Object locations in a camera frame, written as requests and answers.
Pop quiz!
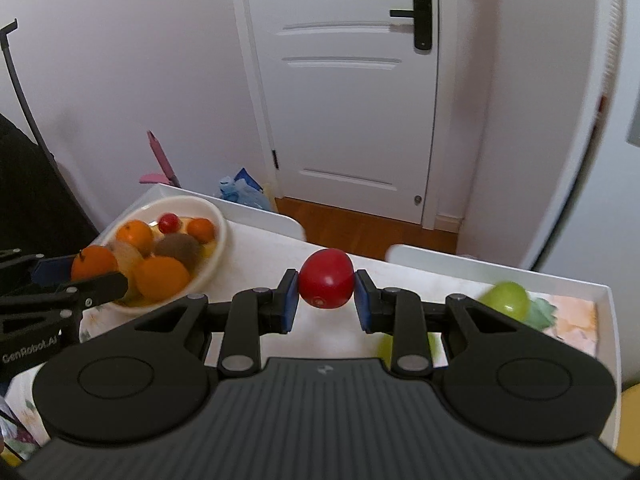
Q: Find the medium orange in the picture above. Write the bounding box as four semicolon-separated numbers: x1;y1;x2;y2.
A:
115;220;155;256

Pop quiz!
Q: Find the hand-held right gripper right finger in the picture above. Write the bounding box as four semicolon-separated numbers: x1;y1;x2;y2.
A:
354;269;543;376

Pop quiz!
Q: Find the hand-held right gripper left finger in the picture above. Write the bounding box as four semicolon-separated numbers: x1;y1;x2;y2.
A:
107;269;301;376

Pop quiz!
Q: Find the green apple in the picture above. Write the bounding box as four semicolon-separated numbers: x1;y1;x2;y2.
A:
375;332;443;363
479;281;531;322

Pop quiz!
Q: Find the yellow stool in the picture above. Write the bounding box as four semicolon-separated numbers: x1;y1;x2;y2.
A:
620;384;640;466

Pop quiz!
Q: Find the brown kiwi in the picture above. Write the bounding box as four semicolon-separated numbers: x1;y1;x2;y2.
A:
154;233;202;271

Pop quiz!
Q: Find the white panelled door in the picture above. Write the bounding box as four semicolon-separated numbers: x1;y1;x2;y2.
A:
227;0;481;233

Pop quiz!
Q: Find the large orange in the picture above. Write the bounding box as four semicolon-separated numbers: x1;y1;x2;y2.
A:
134;256;192;303

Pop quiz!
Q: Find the small tangerine with stem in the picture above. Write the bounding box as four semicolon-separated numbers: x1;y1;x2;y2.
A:
71;246;120;282

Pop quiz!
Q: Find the black pole with hook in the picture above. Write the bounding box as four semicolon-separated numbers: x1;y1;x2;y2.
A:
0;19;63;171

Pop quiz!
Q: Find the floral tablecloth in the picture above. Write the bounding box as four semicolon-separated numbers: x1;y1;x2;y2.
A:
0;220;601;461

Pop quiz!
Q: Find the white cabinet with recessed handle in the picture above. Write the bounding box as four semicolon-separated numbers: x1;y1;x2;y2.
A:
470;0;640;396

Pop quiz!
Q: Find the blue plastic bag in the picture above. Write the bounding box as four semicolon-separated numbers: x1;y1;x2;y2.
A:
216;167;273;211

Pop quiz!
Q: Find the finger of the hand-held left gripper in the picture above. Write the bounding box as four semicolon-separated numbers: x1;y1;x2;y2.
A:
0;247;76;293
0;272;130;333

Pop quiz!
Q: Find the black door lock handle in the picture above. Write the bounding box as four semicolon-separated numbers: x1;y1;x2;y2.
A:
390;0;433;53

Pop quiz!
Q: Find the white table with raised rim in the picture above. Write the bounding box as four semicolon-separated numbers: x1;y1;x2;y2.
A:
102;183;613;396

